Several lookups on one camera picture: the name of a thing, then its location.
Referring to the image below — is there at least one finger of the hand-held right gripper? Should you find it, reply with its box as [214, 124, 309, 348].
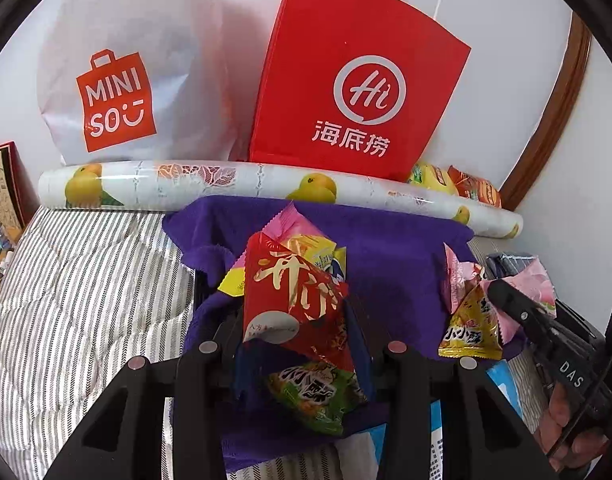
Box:
[487, 279, 559, 341]

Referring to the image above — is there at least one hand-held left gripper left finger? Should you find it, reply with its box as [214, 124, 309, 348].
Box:
[43, 305, 247, 480]

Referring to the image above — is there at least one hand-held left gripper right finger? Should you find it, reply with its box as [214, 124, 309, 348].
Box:
[346, 290, 561, 480]

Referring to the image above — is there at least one green snack packet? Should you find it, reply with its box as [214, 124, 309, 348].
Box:
[266, 360, 369, 436]

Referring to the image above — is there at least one red snack packet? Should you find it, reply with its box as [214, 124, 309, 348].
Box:
[242, 232, 371, 403]

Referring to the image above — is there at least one purple cloth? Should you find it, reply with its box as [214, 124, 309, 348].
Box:
[162, 195, 526, 473]

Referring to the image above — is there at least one pink and yellow snack packet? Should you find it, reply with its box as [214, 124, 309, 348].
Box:
[217, 201, 347, 297]

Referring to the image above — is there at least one person's right hand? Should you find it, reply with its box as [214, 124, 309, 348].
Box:
[536, 382, 611, 471]

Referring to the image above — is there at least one grey plaid folded cloth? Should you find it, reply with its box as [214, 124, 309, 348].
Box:
[486, 252, 539, 281]

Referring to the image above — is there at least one blue tissue pack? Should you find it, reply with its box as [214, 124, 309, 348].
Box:
[336, 360, 526, 480]

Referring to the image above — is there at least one red chips bag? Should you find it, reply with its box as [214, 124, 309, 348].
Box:
[447, 165, 502, 208]

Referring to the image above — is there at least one yellow chips bag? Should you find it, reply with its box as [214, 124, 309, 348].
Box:
[406, 161, 459, 196]

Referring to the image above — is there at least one fruit-print paper roll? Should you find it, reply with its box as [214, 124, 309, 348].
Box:
[38, 157, 524, 241]

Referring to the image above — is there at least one red paper bag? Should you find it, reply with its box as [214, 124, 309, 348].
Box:
[248, 0, 472, 183]

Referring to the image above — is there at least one brown patterned book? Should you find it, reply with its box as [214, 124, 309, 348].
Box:
[0, 144, 27, 231]

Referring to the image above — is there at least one white plastic shopping bag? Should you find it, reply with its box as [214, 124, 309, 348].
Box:
[36, 0, 237, 166]

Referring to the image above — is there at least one brown wooden door frame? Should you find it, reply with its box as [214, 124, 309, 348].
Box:
[500, 10, 592, 211]

